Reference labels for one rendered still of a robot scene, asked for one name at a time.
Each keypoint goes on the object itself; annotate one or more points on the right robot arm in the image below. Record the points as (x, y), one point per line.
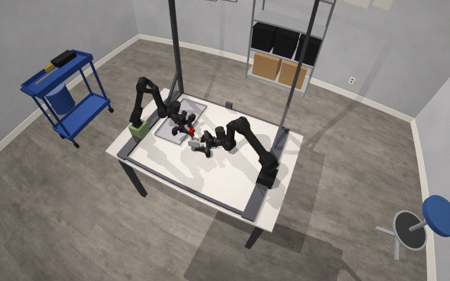
(163, 110)

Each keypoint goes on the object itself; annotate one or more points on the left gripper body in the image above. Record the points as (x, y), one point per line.
(208, 147)

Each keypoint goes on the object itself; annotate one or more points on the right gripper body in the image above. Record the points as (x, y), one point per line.
(183, 122)

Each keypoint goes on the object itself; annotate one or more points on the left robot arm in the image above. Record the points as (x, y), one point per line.
(267, 160)

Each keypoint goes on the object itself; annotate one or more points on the grey metal bracket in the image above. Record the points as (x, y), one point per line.
(194, 143)

